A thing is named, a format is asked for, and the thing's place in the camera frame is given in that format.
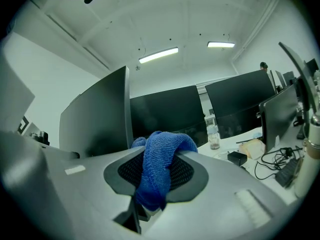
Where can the black curved monitor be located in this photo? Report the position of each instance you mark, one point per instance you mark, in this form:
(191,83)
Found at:
(167,109)

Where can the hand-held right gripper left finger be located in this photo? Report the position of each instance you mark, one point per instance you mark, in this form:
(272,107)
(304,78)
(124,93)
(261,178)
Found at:
(95,184)

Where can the small black charger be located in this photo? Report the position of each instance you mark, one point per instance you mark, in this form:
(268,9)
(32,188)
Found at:
(237,158)

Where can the beige plastic pouch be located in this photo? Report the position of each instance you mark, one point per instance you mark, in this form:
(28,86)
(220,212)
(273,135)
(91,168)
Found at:
(252,150)

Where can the black power brick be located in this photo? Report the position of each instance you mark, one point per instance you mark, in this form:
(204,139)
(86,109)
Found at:
(287,172)

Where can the ceiling air vent slot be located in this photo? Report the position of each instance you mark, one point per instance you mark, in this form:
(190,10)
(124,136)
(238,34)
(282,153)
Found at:
(75,37)

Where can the long ceiling light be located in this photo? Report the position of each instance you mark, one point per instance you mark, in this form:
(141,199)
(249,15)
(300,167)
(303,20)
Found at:
(158,55)

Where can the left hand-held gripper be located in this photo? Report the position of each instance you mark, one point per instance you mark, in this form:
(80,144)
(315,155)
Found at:
(23,126)

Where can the white thermos flask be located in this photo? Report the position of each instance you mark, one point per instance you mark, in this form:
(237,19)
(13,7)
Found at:
(308,169)

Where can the clear plastic bottle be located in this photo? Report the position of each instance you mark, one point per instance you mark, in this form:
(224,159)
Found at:
(213,139)

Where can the short ceiling light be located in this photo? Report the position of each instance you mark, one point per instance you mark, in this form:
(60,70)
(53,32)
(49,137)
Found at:
(221,44)

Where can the blue cloth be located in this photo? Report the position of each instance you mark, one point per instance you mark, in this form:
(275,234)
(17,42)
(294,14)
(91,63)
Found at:
(160,164)

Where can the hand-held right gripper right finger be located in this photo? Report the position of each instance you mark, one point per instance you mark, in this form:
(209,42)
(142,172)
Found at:
(225,199)

